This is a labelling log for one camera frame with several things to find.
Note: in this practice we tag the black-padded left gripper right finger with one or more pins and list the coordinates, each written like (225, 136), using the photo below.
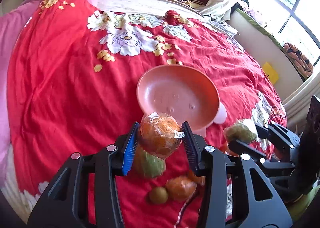
(237, 193)

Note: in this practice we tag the large orange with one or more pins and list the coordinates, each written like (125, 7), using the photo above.
(160, 135)

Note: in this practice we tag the cream bed sheet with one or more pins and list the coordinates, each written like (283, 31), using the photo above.
(152, 7)

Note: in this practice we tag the red floral bedspread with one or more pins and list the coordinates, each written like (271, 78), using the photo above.
(73, 75)

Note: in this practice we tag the yellow paper note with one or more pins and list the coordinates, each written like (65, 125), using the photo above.
(270, 72)

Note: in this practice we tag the tall green mango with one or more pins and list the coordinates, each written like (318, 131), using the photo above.
(147, 165)

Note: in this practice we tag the window frame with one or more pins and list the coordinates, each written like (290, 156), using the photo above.
(290, 21)

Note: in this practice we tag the round green mango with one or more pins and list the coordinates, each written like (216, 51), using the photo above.
(243, 130)

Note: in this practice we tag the red tomato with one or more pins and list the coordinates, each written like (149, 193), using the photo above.
(225, 149)

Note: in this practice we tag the brown kiwi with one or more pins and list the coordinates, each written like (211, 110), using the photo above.
(158, 195)

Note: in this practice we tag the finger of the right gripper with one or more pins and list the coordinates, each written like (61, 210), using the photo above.
(282, 138)
(268, 167)

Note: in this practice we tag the patterned cushion on sill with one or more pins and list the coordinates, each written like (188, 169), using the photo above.
(302, 63)

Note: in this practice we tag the pink plastic fruit plate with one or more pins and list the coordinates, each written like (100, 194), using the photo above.
(184, 93)

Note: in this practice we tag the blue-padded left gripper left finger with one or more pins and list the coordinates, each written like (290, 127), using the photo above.
(83, 192)

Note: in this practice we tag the pink quilt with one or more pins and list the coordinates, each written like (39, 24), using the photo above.
(12, 24)

